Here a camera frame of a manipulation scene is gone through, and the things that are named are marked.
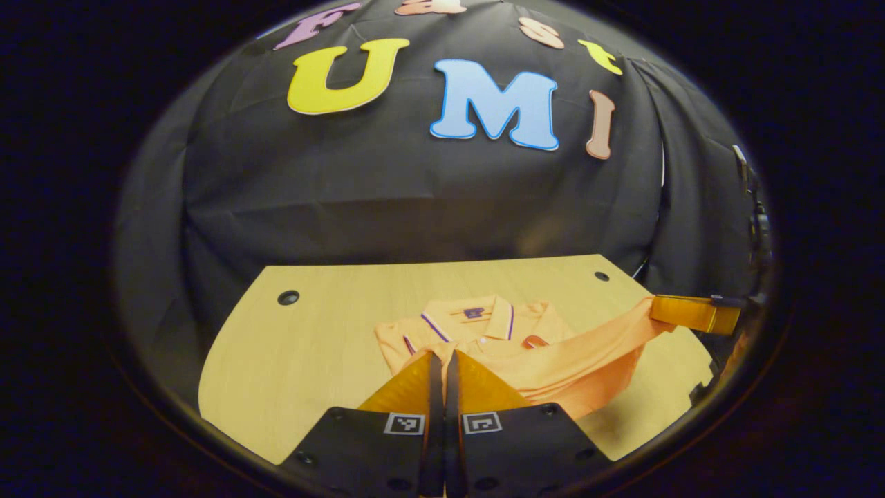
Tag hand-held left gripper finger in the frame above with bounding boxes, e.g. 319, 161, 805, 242
277, 350, 444, 498
445, 350, 613, 498

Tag orange T-shirt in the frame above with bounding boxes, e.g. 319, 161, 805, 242
374, 295, 676, 421

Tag black backdrop cloth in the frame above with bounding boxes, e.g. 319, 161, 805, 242
114, 0, 768, 409

